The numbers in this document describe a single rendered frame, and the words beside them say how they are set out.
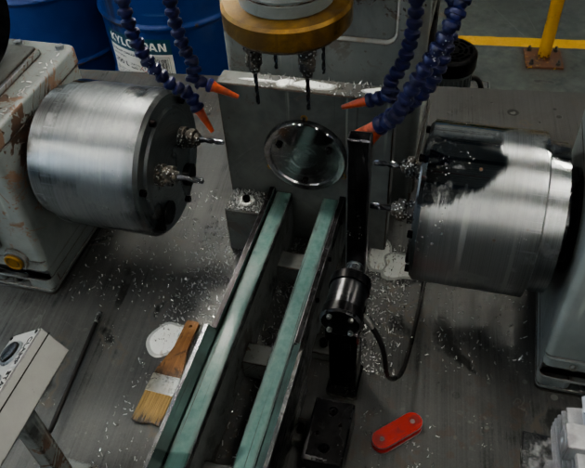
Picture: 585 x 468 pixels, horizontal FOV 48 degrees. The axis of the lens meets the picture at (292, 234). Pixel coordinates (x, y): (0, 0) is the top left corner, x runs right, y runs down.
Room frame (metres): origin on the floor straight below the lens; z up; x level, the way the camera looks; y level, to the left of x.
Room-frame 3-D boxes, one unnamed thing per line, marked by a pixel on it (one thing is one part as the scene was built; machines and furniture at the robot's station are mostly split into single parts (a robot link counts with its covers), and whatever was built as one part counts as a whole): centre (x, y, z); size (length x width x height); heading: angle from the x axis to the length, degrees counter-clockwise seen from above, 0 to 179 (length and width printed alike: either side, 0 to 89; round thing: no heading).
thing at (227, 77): (0.96, -0.05, 0.97); 0.30 x 0.11 x 0.34; 72
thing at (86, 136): (0.92, 0.33, 1.04); 0.37 x 0.25 x 0.25; 72
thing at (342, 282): (0.73, -0.16, 0.92); 0.45 x 0.13 x 0.24; 162
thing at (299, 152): (0.90, -0.03, 1.01); 0.15 x 0.02 x 0.15; 72
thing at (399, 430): (0.48, -0.14, 0.81); 0.09 x 0.03 x 0.02; 117
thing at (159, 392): (0.62, 0.22, 0.80); 0.21 x 0.05 x 0.01; 161
